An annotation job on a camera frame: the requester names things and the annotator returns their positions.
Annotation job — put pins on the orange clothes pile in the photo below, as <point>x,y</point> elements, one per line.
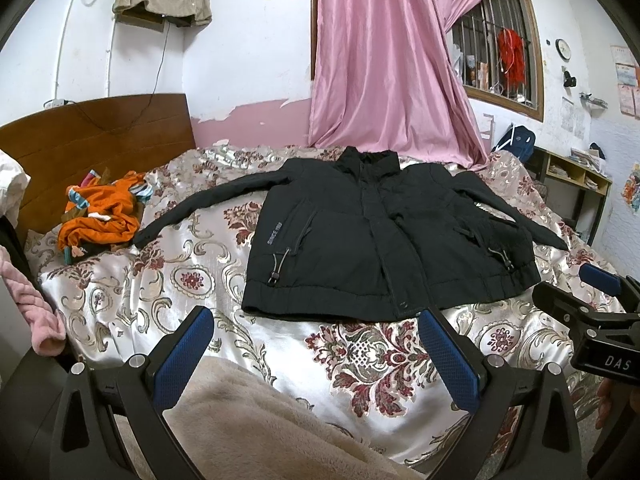
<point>101,213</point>

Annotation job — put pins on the colourful wall posters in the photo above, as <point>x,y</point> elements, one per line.
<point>631,189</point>

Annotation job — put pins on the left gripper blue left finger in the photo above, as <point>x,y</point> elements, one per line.
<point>86,442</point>

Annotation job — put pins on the pink fluffy garment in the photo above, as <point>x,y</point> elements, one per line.
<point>47,329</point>

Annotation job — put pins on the barred wooden window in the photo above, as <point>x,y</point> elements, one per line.
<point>496,52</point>

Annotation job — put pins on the beige fleece blanket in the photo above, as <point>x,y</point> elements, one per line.
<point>233,425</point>

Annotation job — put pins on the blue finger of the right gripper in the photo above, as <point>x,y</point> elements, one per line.
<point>600,279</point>

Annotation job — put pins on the right hand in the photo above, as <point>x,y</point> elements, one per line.
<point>605,401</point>

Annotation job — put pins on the wooden desk shelf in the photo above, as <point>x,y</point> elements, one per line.
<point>574,192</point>

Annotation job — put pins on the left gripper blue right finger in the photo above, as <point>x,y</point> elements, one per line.
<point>545,443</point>

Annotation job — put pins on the wall calendar papers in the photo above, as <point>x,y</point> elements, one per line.
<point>627,77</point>

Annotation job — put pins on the red hanging garment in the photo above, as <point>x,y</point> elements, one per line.
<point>511,49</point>

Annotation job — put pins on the pink curtain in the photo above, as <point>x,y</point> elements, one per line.
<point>383,80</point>

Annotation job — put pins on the navy blue backpack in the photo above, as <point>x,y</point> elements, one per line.
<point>519,141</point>

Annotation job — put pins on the round wall clock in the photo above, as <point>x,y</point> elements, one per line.
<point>563,49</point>

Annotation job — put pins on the brown wooden headboard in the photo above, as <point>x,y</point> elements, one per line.
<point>57,147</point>

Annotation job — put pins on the white pillow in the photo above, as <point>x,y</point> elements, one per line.
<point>13,184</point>

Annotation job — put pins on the black padded jacket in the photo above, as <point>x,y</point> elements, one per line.
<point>366,239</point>

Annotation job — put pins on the floral satin bedspread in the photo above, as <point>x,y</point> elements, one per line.
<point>374,382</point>

